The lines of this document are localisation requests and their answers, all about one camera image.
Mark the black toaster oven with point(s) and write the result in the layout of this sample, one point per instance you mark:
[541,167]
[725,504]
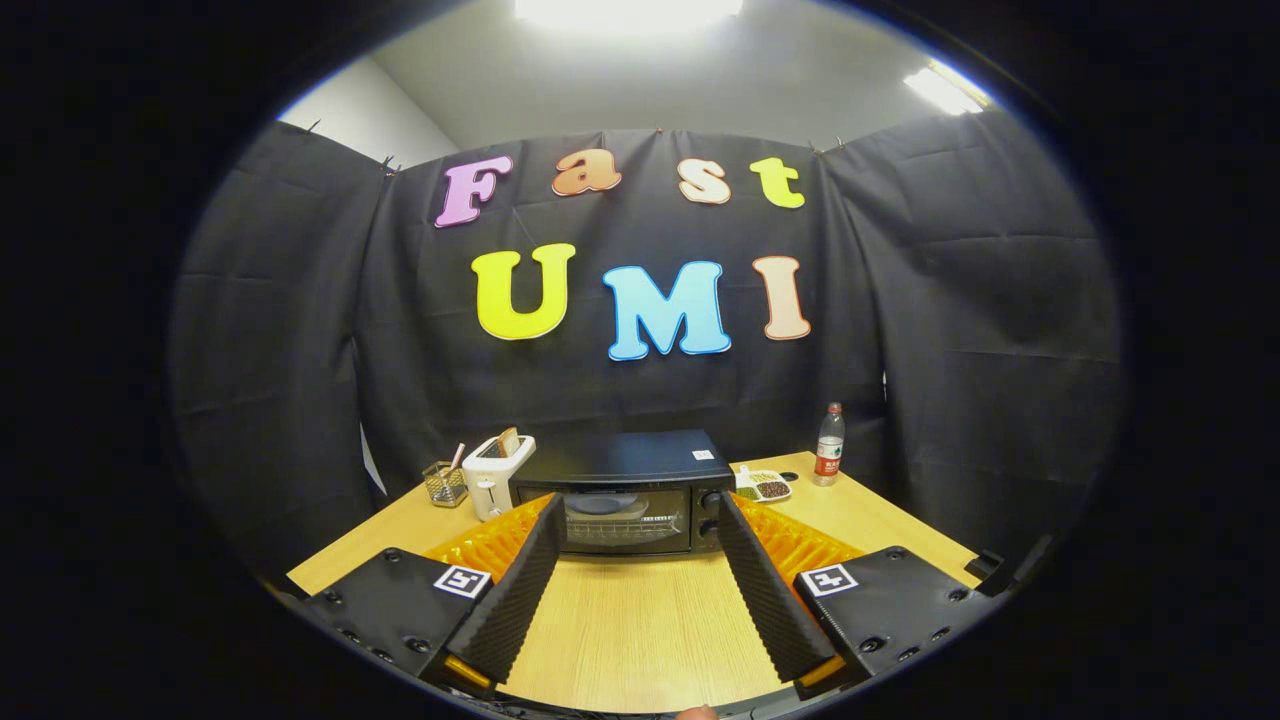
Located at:
[620,455]

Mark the dark furniture piece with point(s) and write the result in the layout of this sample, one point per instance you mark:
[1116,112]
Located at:
[985,565]

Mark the clear water bottle red label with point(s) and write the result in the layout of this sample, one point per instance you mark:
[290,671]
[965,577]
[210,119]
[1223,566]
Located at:
[828,460]

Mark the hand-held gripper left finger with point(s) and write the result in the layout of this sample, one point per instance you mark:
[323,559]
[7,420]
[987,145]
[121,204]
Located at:
[515,600]

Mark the black backdrop cloth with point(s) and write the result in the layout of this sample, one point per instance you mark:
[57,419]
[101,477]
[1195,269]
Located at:
[950,330]

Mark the white pop-up toaster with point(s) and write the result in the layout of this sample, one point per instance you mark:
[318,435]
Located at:
[485,480]

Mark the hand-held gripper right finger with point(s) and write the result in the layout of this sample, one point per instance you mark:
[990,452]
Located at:
[770,610]

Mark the white square dish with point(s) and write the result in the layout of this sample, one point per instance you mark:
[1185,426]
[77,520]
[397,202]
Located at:
[605,505]

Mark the large ceiling light panel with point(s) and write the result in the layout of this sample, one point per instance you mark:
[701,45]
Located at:
[625,12]

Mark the white divided bean dish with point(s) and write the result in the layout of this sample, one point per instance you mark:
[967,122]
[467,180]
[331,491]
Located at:
[770,489]

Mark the pink stick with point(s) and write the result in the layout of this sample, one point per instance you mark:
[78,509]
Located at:
[457,458]

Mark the brown bread slice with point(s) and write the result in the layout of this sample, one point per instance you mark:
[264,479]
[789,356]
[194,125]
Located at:
[509,443]

